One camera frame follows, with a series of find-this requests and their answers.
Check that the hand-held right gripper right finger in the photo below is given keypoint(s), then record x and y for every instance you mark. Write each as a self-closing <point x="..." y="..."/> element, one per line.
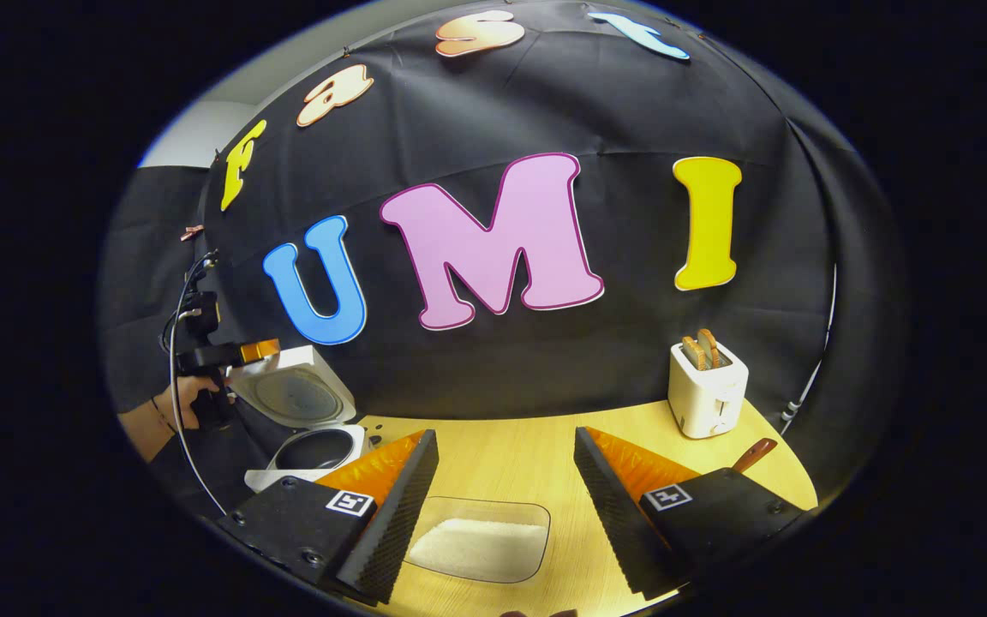
<point x="609" y="506"/>

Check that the white rice cooker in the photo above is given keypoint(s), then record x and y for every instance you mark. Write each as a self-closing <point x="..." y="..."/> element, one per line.
<point x="305" y="398"/>

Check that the toast slice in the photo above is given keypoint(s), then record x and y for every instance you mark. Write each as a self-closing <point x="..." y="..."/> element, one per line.
<point x="693" y="351"/>
<point x="709" y="347"/>

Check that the white toaster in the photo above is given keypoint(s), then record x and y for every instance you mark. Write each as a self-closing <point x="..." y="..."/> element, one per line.
<point x="708" y="398"/>

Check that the clear plastic container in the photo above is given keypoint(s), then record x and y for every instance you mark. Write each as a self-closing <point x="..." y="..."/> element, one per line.
<point x="528" y="510"/>

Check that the copper clip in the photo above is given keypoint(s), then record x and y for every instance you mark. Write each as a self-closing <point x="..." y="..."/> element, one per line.
<point x="192" y="231"/>

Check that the brown wooden spoon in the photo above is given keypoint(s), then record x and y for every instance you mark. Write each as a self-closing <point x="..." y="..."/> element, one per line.
<point x="755" y="454"/>

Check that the black backdrop cloth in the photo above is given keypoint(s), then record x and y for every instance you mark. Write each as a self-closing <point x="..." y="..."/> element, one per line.
<point x="545" y="111"/>

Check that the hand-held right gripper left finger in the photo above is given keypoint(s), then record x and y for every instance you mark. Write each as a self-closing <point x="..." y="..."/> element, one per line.
<point x="399" y="514"/>

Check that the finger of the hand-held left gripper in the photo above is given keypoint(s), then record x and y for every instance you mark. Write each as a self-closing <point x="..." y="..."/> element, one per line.
<point x="258" y="350"/>

